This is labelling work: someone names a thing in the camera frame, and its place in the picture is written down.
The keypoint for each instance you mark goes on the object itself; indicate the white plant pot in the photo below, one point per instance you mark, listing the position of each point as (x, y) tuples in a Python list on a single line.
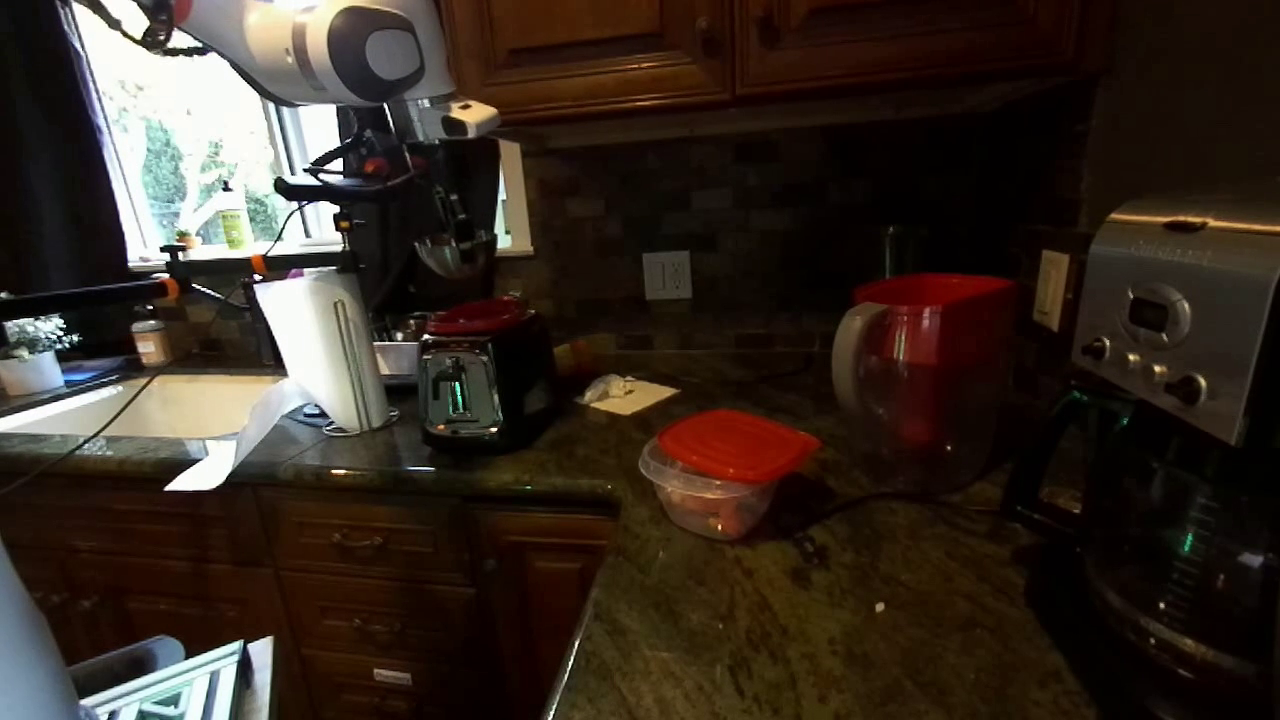
[(29, 361)]

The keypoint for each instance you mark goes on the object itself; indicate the white paper note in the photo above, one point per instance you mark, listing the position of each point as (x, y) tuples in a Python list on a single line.
[(631, 393)]

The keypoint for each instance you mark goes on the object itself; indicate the clear container with red lid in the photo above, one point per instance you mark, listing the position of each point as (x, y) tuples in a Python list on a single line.
[(726, 465)]

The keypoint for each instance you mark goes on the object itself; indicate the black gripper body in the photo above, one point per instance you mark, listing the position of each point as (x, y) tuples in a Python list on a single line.
[(393, 200)]

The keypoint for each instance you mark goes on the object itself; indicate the dark wooden base cabinet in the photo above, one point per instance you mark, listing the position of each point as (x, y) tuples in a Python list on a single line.
[(373, 602)]

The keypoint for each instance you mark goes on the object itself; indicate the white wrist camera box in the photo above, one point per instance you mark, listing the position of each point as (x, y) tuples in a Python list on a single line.
[(471, 118)]

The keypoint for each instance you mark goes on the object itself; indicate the dark curtain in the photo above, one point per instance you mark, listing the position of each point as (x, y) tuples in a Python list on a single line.
[(52, 146)]

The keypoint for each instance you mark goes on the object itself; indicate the white paper towel roll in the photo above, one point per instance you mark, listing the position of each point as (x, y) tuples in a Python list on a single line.
[(326, 346)]

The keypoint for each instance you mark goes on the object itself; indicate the green soap bottle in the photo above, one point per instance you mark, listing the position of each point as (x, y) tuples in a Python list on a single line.
[(237, 221)]

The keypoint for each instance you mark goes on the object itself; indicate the kitchen window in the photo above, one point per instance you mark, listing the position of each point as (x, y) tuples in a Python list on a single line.
[(201, 133)]

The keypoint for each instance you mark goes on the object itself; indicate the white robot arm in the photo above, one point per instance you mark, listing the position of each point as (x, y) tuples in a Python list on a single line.
[(304, 47)]

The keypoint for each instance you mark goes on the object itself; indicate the dark wooden wall cabinet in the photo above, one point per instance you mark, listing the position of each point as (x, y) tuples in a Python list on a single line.
[(775, 47)]

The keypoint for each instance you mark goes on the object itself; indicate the black red toaster appliance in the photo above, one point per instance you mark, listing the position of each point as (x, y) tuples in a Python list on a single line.
[(482, 383)]

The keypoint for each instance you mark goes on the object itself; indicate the silver metal bowl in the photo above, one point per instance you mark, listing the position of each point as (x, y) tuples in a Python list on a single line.
[(452, 263)]

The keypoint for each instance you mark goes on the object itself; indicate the red lidded glass pitcher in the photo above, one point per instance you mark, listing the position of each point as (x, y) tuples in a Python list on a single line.
[(933, 372)]

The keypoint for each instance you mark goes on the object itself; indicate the white paper sheet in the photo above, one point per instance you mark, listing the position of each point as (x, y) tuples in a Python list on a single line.
[(240, 432)]

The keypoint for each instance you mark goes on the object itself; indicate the orange capped bottle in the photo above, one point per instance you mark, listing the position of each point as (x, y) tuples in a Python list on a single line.
[(173, 280)]

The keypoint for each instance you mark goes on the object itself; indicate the white wall switch plate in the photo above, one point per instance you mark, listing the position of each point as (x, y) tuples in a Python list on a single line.
[(1051, 288)]

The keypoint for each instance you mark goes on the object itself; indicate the white wall outlet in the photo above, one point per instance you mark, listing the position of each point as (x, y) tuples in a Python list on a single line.
[(666, 275)]

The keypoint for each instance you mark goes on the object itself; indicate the white dishwasher rack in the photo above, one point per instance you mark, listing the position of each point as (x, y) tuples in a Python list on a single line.
[(173, 681)]

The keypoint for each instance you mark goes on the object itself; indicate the silver black coffee maker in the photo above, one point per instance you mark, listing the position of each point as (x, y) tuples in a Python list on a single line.
[(1173, 441)]

